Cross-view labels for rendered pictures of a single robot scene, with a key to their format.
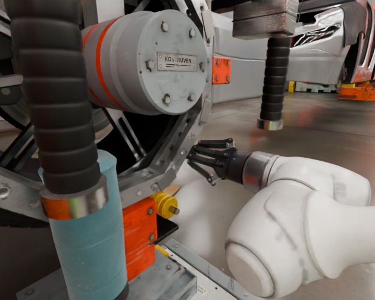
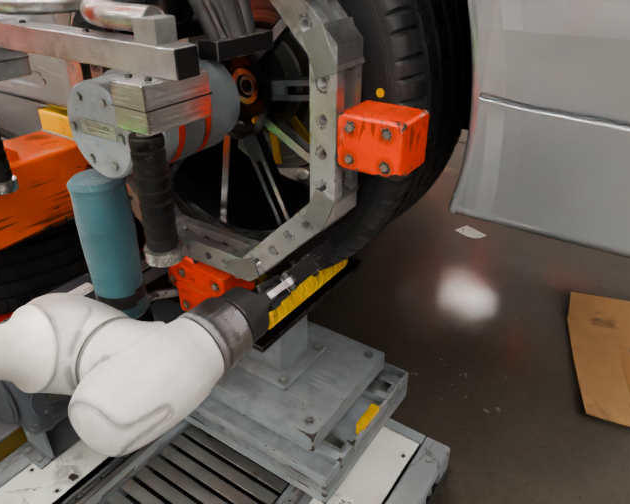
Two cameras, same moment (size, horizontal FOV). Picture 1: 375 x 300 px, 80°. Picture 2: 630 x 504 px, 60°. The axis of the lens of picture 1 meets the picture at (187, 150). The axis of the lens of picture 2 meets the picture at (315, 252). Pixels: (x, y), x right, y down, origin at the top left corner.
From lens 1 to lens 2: 89 cm
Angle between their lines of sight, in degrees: 74
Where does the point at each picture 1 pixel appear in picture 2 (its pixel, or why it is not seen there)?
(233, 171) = not seen: hidden behind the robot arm
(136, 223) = (200, 285)
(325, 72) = not seen: outside the picture
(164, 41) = (82, 108)
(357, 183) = (84, 384)
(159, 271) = (300, 411)
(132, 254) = not seen: hidden behind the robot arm
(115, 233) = (92, 245)
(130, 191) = (198, 246)
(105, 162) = (83, 187)
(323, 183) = (96, 350)
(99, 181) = not seen: outside the picture
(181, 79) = (103, 145)
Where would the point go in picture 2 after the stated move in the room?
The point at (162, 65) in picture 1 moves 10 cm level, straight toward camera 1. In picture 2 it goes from (84, 128) to (1, 134)
